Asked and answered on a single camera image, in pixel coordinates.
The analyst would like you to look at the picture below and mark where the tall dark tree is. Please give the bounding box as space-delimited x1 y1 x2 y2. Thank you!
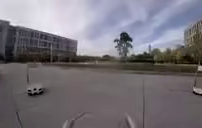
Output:
113 31 134 58

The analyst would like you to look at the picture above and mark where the grey concrete plaza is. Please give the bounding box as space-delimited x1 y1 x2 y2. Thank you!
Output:
0 62 202 128

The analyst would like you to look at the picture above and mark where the pale pole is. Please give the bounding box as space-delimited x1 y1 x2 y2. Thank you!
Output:
49 43 54 64

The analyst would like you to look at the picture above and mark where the robot's own part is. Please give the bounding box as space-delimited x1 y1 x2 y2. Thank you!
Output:
124 113 137 128
62 119 72 128

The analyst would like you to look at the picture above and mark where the grey multi-storey building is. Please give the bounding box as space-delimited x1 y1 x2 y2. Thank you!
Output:
0 18 79 63

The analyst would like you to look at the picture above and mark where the row of trees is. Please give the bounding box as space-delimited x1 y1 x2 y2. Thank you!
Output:
77 40 202 66

